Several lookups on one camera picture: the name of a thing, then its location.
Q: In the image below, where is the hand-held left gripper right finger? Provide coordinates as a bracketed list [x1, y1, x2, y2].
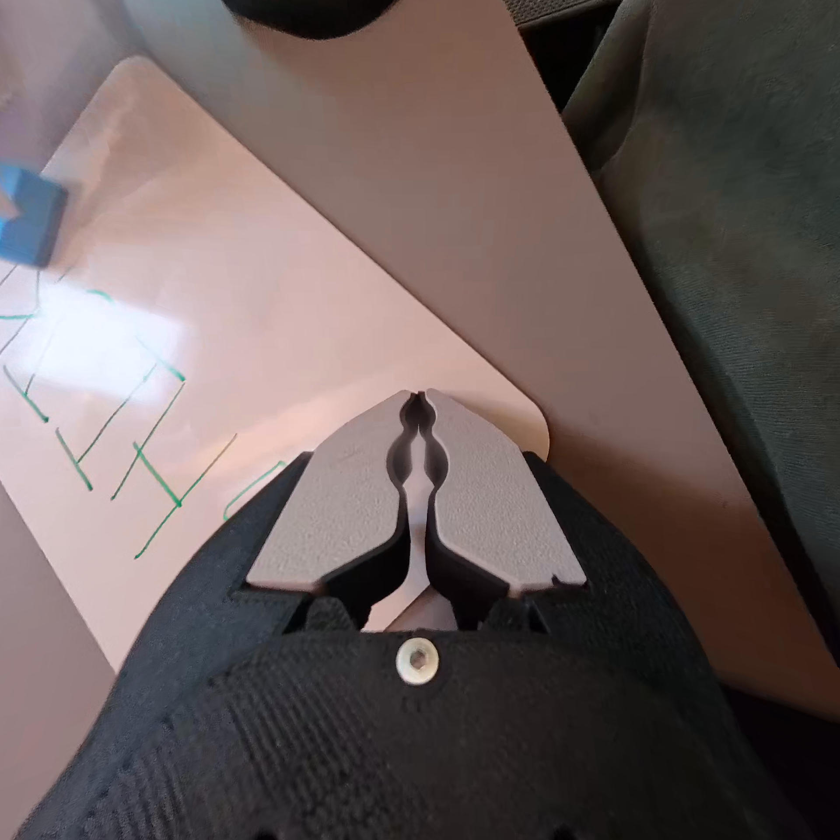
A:
[422, 388, 588, 599]

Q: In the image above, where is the white whiteboard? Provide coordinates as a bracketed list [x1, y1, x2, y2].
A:
[0, 54, 551, 673]

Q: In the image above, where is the blue whiteboard eraser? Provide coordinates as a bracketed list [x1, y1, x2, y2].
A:
[0, 164, 70, 269]

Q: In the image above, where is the black honeycomb pad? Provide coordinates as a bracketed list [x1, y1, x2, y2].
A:
[220, 0, 403, 40]

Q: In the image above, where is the grey mesh chair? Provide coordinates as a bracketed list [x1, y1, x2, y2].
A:
[504, 0, 614, 30]

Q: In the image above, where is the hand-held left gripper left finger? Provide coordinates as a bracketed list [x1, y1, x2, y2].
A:
[248, 391, 420, 592]

